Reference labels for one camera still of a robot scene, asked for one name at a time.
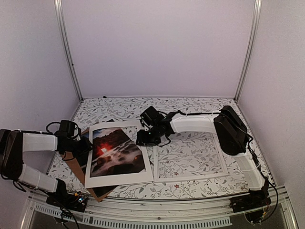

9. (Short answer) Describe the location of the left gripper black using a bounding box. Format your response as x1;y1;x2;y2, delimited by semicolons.
65;136;95;158

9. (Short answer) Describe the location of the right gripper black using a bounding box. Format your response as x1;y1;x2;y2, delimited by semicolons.
137;125;162;145

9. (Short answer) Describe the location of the white mat with clear sheet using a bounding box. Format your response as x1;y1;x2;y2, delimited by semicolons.
84;119;153;188

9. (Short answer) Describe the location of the white picture frame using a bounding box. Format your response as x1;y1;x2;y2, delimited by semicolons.
153;132;229;183

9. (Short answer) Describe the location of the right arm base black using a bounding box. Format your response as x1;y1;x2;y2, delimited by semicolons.
230;191;271;224

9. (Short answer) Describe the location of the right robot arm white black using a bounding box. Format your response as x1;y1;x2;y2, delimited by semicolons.
136;105;270;208

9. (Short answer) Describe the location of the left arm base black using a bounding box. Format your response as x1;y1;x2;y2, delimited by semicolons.
46;192;88;212

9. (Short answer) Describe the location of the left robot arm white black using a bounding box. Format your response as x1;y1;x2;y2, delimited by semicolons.
0;120;92;207

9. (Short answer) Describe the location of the landscape photo print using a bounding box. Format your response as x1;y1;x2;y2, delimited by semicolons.
81;128;117;198

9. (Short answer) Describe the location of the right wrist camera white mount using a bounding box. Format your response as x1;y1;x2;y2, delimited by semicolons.
140;118;150;130

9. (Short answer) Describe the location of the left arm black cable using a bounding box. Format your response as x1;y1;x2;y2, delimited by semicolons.
45;121;62;136

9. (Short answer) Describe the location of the front aluminium slotted rail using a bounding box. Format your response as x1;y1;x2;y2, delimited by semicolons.
21;186;301;229

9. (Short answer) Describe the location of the left aluminium corner post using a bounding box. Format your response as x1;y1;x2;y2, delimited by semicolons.
54;0;84;102

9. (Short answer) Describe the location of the aluminium corner post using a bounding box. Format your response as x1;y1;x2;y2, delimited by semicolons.
234;0;263;102
54;0;84;102

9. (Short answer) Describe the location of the right aluminium corner post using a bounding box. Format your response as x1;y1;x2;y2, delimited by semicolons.
234;0;263;102

